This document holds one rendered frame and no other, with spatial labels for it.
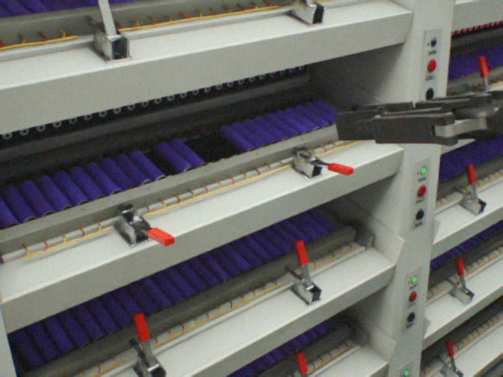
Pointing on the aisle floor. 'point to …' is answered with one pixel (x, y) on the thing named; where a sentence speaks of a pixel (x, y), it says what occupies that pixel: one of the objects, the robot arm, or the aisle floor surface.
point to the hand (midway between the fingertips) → (373, 121)
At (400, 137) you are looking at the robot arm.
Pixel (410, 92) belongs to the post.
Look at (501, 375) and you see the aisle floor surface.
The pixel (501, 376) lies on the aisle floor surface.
